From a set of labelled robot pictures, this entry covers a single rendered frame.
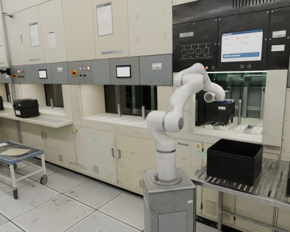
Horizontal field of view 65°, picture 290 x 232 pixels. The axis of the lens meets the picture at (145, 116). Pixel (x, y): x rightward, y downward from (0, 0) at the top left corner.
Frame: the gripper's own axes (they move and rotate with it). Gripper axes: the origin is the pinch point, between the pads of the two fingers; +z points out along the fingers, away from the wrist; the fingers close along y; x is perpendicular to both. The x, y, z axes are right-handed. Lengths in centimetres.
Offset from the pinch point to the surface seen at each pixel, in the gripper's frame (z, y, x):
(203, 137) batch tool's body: -30.5, -4.4, -35.1
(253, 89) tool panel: 60, 17, -1
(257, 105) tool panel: 60, 22, -20
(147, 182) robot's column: -110, -8, -42
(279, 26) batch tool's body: -30, 47, 50
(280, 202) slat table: -92, 60, -42
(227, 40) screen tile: -30, 13, 44
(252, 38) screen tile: -30, 30, 43
